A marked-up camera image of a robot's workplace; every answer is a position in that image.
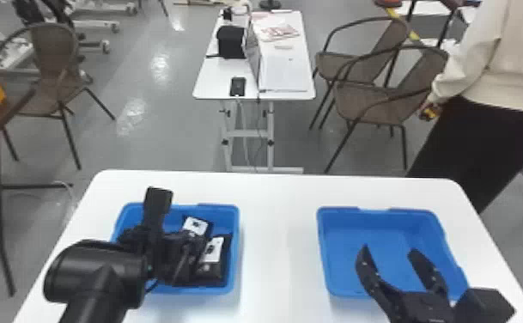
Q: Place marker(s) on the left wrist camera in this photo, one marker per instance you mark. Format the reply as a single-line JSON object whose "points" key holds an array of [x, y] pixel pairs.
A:
{"points": [[157, 203]]}

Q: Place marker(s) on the black phone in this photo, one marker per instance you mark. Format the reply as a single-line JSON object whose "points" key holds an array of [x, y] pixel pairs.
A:
{"points": [[238, 86]]}

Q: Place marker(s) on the white side table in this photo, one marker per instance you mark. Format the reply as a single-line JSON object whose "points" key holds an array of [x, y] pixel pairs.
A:
{"points": [[218, 79]]}

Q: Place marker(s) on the black bag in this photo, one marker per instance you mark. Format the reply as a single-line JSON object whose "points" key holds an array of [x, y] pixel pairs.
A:
{"points": [[231, 41]]}

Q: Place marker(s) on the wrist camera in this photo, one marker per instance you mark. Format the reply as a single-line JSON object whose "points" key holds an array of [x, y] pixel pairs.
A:
{"points": [[484, 306], [157, 203]]}

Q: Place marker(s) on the brown wicker chair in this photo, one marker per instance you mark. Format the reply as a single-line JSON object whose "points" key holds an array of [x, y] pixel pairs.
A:
{"points": [[378, 106], [355, 63], [56, 58]]}

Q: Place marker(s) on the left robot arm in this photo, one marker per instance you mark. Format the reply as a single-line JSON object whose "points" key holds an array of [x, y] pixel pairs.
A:
{"points": [[94, 279]]}

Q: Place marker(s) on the blue tray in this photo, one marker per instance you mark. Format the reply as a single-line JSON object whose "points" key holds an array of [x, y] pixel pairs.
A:
{"points": [[225, 216], [378, 230]]}

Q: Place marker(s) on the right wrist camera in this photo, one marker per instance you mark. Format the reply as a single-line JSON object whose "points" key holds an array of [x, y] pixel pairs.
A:
{"points": [[484, 306]]}

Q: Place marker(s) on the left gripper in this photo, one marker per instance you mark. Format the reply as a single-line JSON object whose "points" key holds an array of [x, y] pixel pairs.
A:
{"points": [[177, 259]]}

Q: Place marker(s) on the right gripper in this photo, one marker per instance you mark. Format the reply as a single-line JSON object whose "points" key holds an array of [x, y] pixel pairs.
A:
{"points": [[423, 310]]}

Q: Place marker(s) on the person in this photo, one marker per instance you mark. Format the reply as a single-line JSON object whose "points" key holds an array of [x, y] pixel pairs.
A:
{"points": [[495, 90]]}

